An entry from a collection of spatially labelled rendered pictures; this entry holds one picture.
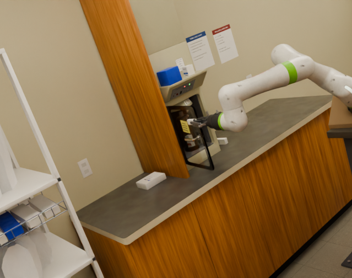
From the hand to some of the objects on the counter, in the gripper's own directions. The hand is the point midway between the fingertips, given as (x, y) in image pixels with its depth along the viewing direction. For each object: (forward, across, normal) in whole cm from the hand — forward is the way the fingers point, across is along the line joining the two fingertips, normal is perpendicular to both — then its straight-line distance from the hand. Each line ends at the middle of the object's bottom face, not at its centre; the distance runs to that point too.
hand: (191, 121), depth 236 cm
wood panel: (+46, 0, +37) cm, 59 cm away
